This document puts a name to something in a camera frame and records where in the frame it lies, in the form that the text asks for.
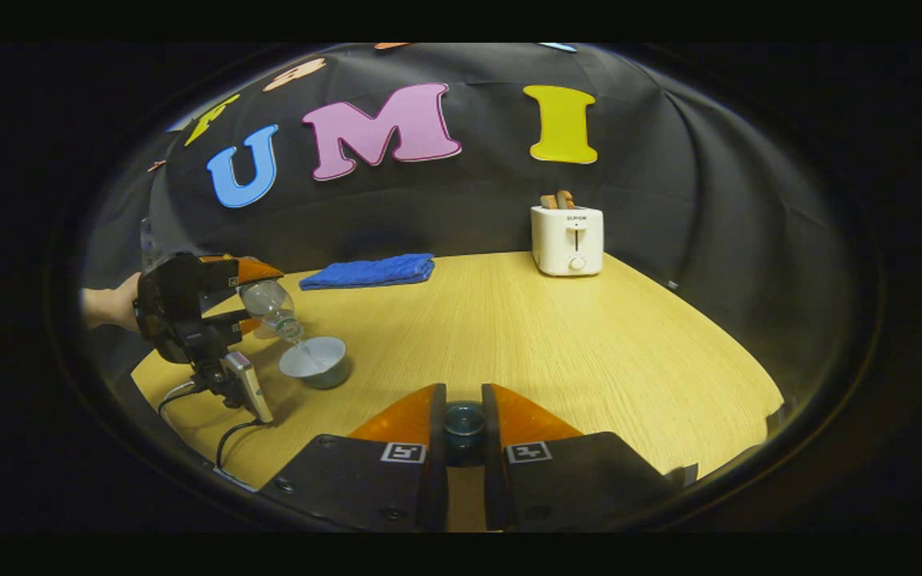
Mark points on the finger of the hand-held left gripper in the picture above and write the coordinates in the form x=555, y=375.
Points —
x=233, y=322
x=257, y=270

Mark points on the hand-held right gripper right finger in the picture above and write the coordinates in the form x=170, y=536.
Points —
x=495, y=488

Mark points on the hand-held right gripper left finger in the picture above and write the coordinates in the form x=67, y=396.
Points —
x=437, y=488

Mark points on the clear plastic water bottle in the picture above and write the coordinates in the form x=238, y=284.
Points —
x=269, y=304

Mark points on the dark teal teacup lid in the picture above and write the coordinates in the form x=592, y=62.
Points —
x=465, y=424

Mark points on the blue folded towel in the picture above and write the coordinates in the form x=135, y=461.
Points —
x=369, y=272

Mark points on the white toaster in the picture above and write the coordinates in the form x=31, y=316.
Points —
x=567, y=240

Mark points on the brown toast slice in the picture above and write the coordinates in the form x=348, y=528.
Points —
x=565, y=198
x=547, y=201

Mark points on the black backdrop cloth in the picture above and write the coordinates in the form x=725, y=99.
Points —
x=669, y=200

